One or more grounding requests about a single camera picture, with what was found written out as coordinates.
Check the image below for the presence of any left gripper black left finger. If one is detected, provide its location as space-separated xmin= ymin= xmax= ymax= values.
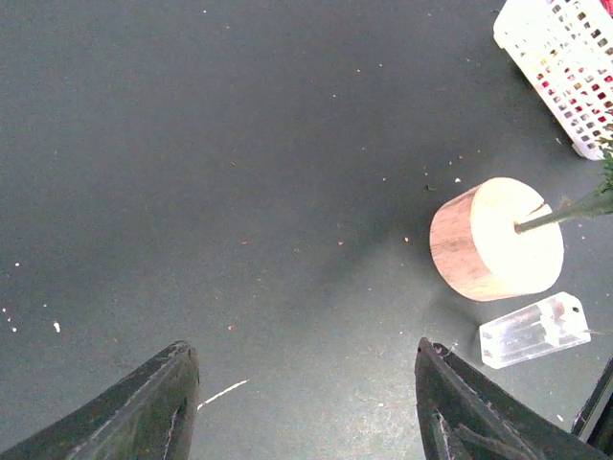
xmin=1 ymin=341 xmax=200 ymax=459

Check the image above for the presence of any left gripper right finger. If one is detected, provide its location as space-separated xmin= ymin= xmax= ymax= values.
xmin=415 ymin=337 xmax=608 ymax=459

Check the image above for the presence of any clear battery box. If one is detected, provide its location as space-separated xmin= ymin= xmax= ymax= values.
xmin=479 ymin=292 xmax=591 ymax=369

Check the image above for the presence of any wooden tree base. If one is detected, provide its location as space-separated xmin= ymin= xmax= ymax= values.
xmin=429 ymin=177 xmax=564 ymax=302

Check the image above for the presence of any small green christmas tree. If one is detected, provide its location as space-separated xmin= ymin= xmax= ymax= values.
xmin=514 ymin=138 xmax=612 ymax=234

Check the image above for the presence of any white perforated plastic basket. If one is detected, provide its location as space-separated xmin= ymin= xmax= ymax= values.
xmin=493 ymin=1 xmax=612 ymax=161

